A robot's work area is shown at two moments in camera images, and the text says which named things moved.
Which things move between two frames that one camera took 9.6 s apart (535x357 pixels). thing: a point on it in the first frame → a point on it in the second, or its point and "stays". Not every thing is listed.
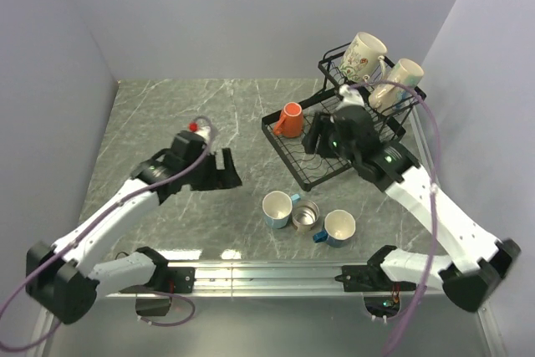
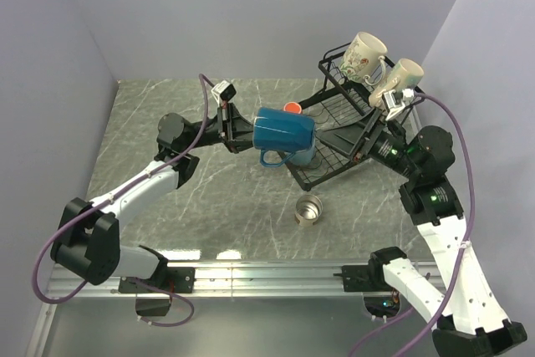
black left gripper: x=228 y=173 → x=236 y=131
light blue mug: x=277 y=208 → x=305 y=156
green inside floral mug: x=362 y=56 stays
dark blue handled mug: x=339 y=226 → x=282 y=131
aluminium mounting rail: x=279 y=280 stays
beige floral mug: x=389 y=96 stays
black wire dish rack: x=387 y=96 stays
